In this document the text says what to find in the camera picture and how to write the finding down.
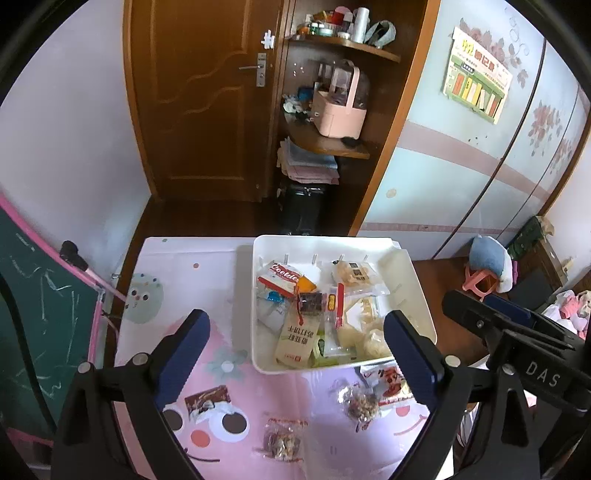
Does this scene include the green chalkboard with pink frame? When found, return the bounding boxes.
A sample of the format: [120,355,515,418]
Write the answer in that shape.
[0,193,126,450]

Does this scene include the brown chocolate snack packet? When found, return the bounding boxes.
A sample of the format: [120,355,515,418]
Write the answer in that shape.
[184,385,232,415]

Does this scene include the black clamp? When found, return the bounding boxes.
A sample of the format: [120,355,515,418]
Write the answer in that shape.
[59,240,89,271]

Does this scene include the clear packet with red stripe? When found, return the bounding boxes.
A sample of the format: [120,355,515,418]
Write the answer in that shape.
[325,283,345,325]

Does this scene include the wooden corner shelf unit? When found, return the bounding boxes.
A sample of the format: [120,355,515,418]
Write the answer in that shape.
[276,0,440,237]

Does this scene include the bread packet with black label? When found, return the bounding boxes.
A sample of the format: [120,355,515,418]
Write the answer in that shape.
[329,259,376,292]

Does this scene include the clear packet with beige snack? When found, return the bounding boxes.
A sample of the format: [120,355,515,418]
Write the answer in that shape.
[335,320,371,357]

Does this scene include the black bin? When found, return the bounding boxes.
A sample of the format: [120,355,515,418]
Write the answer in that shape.
[276,181,329,236]

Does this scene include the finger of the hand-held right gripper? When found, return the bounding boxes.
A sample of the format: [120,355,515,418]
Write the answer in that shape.
[441,289,509,352]
[483,294,574,345]

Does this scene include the white plastic tray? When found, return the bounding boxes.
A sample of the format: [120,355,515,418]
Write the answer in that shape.
[252,234,438,376]

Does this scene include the tan paper snack packet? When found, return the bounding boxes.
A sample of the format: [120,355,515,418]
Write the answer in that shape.
[274,308,325,371]

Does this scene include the jars and bottles on shelf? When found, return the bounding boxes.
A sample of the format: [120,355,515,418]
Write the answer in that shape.
[294,6,399,50]

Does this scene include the black cable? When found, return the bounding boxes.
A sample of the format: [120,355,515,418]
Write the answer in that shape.
[0,276,54,418]

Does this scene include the clear puffed rice packet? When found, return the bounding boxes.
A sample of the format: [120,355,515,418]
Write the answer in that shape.
[358,329,394,359]

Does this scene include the red and white cookie packet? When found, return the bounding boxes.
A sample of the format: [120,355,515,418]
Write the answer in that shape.
[256,260,304,299]

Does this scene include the pink plastic stool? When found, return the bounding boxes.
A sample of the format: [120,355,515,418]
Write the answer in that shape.
[464,265,502,297]

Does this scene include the dark wooden cabinet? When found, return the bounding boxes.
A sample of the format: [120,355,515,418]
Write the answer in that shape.
[507,215,570,311]

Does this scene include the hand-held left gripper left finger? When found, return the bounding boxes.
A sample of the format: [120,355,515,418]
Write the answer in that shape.
[50,308,212,480]

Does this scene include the stack of folded towels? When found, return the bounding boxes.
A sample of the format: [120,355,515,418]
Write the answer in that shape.
[276,137,341,186]

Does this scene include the pink plastic basket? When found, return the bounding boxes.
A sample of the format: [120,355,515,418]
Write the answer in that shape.
[311,59,373,140]

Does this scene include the red printed snack packet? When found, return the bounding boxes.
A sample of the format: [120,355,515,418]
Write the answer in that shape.
[359,364,413,408]

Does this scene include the wooden door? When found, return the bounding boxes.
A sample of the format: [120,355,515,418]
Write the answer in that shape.
[122,0,288,202]

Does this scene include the white packet with house print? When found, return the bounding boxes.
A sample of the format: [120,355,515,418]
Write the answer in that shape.
[342,295,385,329]

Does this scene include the metal door handle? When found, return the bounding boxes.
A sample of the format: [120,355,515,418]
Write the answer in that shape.
[239,52,269,88]

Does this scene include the green snack packet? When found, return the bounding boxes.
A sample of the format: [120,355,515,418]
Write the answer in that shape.
[311,336,339,366]

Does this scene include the wall poster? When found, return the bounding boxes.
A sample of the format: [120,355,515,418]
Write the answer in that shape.
[441,26,514,125]

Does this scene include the small toys on shelf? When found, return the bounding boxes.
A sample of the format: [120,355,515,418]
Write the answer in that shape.
[282,85,315,126]

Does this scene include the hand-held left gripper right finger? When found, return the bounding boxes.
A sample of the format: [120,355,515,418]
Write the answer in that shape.
[383,309,546,480]

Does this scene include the pile of pink plush toys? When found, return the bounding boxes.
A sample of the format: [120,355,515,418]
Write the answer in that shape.
[542,290,591,341]

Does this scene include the dark green box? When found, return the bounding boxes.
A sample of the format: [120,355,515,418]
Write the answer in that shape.
[507,215,556,260]

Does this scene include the clear nut packet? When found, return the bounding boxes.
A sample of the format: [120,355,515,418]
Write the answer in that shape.
[329,380,382,424]
[262,416,308,463]

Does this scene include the dark brown snack packet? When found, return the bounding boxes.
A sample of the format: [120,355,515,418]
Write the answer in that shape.
[297,291,327,320]

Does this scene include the pale blue wardrobe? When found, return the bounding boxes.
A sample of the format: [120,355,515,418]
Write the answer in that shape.
[358,0,591,263]

